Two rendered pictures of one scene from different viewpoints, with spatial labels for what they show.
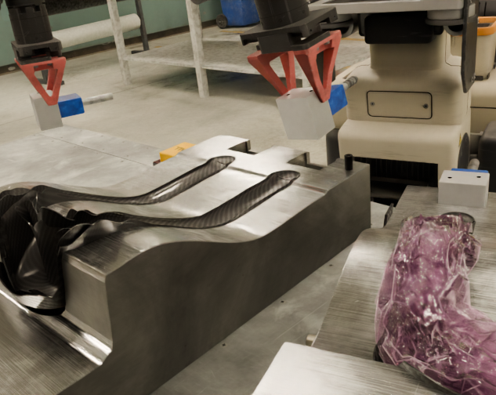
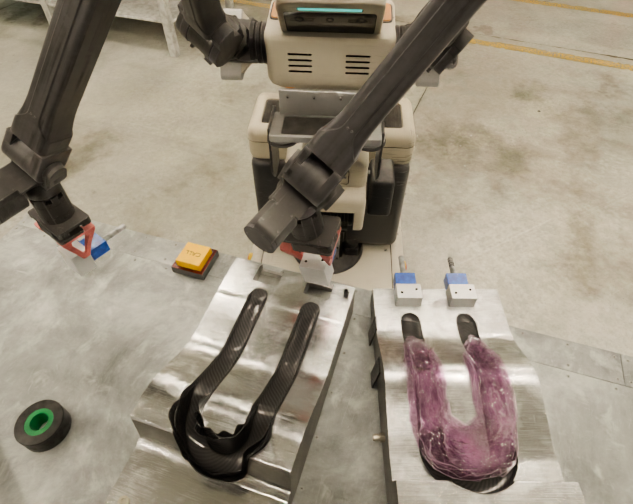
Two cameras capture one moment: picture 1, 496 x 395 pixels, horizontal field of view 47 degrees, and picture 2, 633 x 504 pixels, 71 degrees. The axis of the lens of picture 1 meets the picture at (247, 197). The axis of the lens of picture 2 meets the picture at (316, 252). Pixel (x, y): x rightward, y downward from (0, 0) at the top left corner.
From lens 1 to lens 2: 52 cm
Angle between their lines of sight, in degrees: 33
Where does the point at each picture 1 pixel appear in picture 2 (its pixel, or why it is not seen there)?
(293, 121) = (311, 276)
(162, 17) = not seen: outside the picture
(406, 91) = not seen: hidden behind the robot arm
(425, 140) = (346, 202)
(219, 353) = (317, 444)
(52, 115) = (87, 263)
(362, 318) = (406, 432)
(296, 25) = (324, 244)
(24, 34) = (54, 217)
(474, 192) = (416, 300)
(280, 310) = (333, 400)
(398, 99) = not seen: hidden behind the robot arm
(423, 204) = (389, 308)
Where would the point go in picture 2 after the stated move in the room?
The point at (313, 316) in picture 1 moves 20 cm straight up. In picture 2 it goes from (353, 399) to (361, 345)
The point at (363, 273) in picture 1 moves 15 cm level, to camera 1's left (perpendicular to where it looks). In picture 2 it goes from (397, 402) to (316, 447)
